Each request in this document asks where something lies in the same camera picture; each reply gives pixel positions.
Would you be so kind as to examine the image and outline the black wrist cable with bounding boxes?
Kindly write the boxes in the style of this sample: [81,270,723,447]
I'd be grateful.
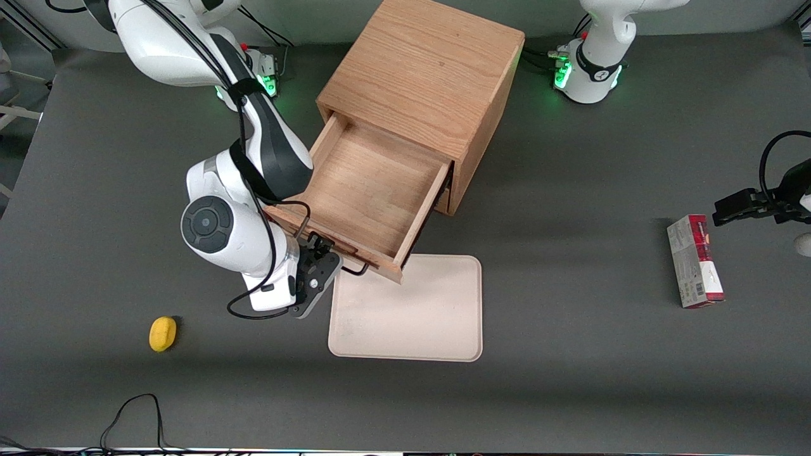
[760,131,811,197]
[44,0,311,320]

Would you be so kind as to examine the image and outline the wooden drawer cabinet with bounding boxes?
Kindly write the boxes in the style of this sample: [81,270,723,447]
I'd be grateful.
[316,0,526,217]

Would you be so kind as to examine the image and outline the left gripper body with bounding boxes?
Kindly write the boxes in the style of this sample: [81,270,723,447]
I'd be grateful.
[760,160,811,224]

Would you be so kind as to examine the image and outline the aluminium frame bar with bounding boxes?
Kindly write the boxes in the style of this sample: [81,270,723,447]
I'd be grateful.
[0,0,65,51]

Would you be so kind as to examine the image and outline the yellow lemon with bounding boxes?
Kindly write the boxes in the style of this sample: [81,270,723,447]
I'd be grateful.
[149,316,177,353]

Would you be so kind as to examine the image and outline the beige plastic tray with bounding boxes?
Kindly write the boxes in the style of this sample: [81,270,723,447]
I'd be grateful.
[328,253,483,363]

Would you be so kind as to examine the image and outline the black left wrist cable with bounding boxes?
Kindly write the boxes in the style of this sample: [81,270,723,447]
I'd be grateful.
[760,131,811,197]

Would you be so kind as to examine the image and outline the red and white carton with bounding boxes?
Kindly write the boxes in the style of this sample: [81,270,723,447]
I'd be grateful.
[667,214,726,310]

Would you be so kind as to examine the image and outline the black wire drawer handle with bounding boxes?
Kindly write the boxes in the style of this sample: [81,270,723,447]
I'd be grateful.
[302,212,370,277]

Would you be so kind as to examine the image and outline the wooden drawer with worn handle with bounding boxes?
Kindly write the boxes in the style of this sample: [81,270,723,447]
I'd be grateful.
[265,113,454,284]

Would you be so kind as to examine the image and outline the thin black looped cable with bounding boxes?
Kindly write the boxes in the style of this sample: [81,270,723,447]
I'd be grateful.
[100,393,167,453]

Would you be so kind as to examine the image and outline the black left base cables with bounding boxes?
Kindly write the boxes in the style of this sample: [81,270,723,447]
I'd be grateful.
[521,46,571,72]

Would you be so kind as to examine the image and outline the white metal stand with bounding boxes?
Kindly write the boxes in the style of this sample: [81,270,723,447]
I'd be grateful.
[0,101,44,127]

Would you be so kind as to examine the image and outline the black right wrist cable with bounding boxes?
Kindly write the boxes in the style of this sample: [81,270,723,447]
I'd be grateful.
[44,0,311,320]

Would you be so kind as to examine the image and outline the black right base cable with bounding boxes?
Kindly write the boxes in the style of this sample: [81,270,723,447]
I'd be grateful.
[238,8,296,49]

